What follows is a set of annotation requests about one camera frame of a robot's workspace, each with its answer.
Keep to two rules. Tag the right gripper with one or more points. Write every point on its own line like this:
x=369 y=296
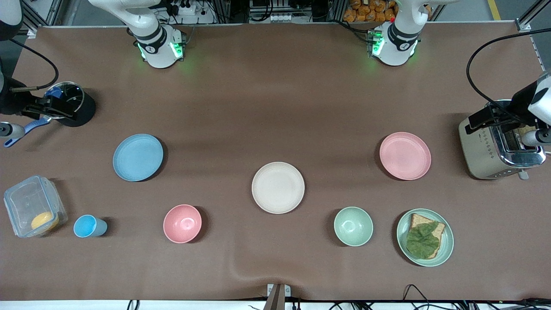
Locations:
x=8 y=103

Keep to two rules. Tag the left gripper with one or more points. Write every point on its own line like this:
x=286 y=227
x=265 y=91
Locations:
x=518 y=103

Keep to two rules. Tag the pink plate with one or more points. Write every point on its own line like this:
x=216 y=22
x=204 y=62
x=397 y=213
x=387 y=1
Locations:
x=405 y=156

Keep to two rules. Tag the blue plate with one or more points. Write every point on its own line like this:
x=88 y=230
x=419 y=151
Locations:
x=137 y=157

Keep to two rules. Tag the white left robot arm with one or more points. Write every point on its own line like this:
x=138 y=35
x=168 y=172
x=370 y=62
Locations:
x=398 y=47

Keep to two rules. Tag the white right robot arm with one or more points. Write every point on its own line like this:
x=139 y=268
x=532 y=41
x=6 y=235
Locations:
x=157 y=47

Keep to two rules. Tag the glass lid blue knob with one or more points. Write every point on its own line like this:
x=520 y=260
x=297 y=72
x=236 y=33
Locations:
x=71 y=92

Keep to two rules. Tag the silver toaster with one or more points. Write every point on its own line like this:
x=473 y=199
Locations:
x=486 y=155

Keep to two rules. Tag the toast slice in toaster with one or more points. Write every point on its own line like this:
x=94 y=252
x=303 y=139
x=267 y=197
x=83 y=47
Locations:
x=526 y=131

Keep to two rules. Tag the clear plastic container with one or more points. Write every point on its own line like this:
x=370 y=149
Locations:
x=26 y=202

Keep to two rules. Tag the orange round food piece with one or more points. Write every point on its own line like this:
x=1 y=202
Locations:
x=44 y=221

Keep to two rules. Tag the brown bread slice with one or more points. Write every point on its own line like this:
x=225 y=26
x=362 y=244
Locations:
x=419 y=219

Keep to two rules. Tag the blue cup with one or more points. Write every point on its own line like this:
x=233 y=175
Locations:
x=88 y=226

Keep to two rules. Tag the green plate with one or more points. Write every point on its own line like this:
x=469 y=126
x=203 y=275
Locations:
x=447 y=241

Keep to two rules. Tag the green lettuce leaf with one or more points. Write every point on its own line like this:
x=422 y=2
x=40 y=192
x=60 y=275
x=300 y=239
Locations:
x=423 y=243

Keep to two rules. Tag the bag of orange snacks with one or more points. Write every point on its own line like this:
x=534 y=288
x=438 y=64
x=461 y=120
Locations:
x=370 y=10

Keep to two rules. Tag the white power strip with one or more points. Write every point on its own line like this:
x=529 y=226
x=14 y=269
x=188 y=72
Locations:
x=185 y=8

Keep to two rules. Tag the green bowl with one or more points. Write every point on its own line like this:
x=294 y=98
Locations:
x=353 y=226

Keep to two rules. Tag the pink bowl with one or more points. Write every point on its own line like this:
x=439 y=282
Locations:
x=182 y=224

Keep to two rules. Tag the brown table cloth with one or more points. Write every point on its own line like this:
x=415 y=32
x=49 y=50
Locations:
x=275 y=107

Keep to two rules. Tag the beige plate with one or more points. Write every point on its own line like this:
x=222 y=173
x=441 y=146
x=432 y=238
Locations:
x=278 y=187

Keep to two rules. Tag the aluminium frame profile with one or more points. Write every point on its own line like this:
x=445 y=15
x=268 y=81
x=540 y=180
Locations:
x=531 y=15
x=36 y=17

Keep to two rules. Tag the metal table bracket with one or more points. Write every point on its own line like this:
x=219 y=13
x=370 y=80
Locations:
x=278 y=295

